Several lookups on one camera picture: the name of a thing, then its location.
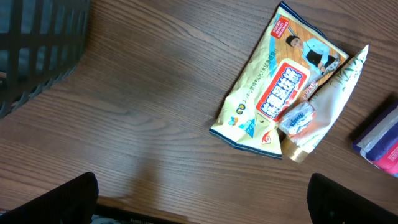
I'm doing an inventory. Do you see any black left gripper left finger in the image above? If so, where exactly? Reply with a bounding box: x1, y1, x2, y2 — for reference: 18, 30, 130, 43
1, 172, 99, 224

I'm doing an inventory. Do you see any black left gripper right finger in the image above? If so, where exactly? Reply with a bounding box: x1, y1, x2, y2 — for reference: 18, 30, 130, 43
307, 173, 397, 224

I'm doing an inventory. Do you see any red purple tissue pack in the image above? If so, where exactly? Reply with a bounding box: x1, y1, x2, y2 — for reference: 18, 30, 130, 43
353, 102, 397, 177

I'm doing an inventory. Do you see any small orange tissue pack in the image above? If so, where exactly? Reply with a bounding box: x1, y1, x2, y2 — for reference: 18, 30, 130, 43
279, 101, 316, 136

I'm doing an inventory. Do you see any white tube gold cap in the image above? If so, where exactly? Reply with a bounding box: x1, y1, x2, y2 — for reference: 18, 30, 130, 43
281, 45, 369, 163

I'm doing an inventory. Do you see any yellow wet wipes packet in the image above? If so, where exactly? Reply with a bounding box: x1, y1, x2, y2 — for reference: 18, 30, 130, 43
210, 2, 348, 159

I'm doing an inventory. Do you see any dark grey plastic basket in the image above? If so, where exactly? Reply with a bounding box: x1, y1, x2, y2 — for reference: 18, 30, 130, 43
1, 0, 91, 117

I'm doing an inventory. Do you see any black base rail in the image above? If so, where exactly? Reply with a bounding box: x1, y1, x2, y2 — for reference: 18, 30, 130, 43
90, 204, 180, 224

